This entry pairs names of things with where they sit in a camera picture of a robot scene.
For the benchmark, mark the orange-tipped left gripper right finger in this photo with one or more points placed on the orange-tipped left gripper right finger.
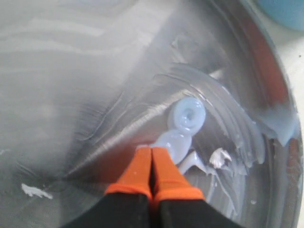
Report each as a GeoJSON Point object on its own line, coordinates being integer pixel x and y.
{"type": "Point", "coordinates": [179, 204]}

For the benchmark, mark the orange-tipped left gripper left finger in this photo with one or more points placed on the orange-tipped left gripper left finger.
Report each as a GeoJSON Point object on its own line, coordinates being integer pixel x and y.
{"type": "Point", "coordinates": [126, 202]}

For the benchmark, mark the blue soap pump bottle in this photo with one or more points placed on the blue soap pump bottle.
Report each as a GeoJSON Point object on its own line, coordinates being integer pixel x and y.
{"type": "Point", "coordinates": [289, 13]}

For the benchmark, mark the pale blue soap blob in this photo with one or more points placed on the pale blue soap blob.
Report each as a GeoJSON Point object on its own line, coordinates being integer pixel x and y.
{"type": "Point", "coordinates": [186, 117]}

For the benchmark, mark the round stainless steel plate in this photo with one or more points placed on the round stainless steel plate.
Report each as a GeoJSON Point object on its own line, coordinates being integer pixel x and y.
{"type": "Point", "coordinates": [84, 83]}

